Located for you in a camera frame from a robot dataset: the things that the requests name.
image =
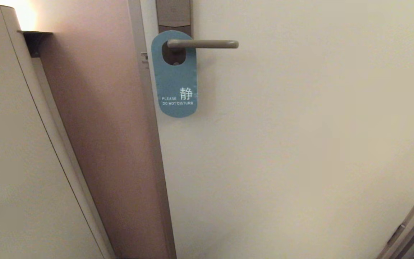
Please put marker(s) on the blue and white door hanger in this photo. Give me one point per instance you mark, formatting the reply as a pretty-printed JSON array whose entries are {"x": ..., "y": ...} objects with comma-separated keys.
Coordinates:
[{"x": 174, "y": 86}]

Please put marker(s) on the small metal latch plate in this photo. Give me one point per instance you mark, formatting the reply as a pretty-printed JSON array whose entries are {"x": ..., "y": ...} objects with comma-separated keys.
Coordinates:
[{"x": 145, "y": 57}]

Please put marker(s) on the brown metal lock plate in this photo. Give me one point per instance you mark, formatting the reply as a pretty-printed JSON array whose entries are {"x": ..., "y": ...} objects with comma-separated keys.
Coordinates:
[{"x": 174, "y": 12}]

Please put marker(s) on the dark wall lamp shelf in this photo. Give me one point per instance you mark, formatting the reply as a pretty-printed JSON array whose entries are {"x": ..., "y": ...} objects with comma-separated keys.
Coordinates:
[{"x": 36, "y": 39}]

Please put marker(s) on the beige curved wall panel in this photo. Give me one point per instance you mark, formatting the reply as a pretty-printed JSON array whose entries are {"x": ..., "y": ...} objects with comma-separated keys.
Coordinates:
[{"x": 13, "y": 144}]

